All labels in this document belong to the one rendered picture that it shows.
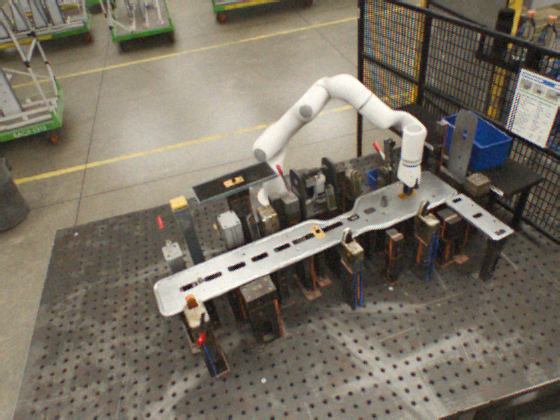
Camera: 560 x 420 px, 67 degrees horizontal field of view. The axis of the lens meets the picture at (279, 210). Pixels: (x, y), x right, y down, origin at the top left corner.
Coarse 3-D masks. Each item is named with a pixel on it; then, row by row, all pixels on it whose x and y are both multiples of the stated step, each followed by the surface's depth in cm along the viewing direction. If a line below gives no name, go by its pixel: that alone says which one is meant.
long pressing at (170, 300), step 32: (384, 192) 197; (448, 192) 192; (320, 224) 186; (352, 224) 184; (384, 224) 182; (224, 256) 177; (288, 256) 174; (160, 288) 168; (192, 288) 166; (224, 288) 165
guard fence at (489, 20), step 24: (432, 0) 382; (456, 0) 348; (480, 0) 319; (504, 0) 296; (432, 24) 390; (480, 24) 326; (432, 48) 399; (456, 48) 363; (456, 72) 371; (480, 72) 341; (504, 72) 315; (456, 96) 383; (480, 96) 350
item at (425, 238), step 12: (420, 216) 176; (432, 216) 175; (420, 228) 179; (432, 228) 173; (420, 240) 182; (432, 240) 177; (420, 252) 187; (420, 264) 190; (420, 276) 193; (432, 276) 193
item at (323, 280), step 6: (312, 234) 184; (318, 258) 190; (324, 258) 192; (318, 264) 193; (324, 264) 194; (318, 270) 196; (324, 270) 197; (318, 276) 200; (324, 276) 200; (318, 282) 199; (324, 282) 199; (330, 282) 198
